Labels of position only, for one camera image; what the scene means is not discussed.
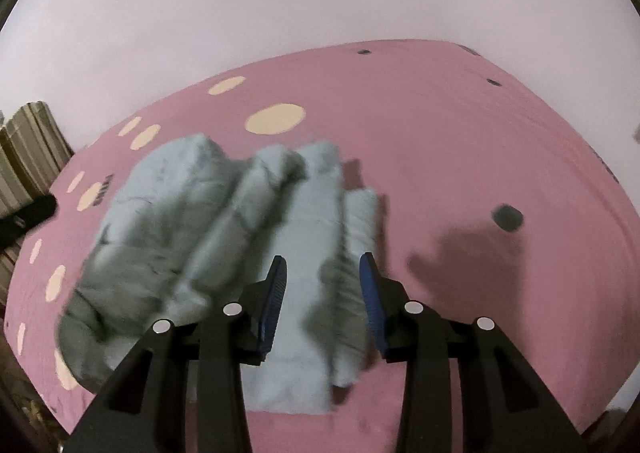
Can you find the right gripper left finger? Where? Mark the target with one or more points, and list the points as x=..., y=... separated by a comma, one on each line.
x=142, y=406

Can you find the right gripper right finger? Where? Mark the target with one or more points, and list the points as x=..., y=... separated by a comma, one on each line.
x=506, y=407

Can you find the light blue quilted jacket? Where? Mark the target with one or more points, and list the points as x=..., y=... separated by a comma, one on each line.
x=191, y=227

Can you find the striped fabric headboard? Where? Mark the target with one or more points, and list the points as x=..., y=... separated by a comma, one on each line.
x=33, y=153

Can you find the pink polka dot bedspread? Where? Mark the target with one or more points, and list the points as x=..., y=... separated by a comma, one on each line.
x=493, y=205

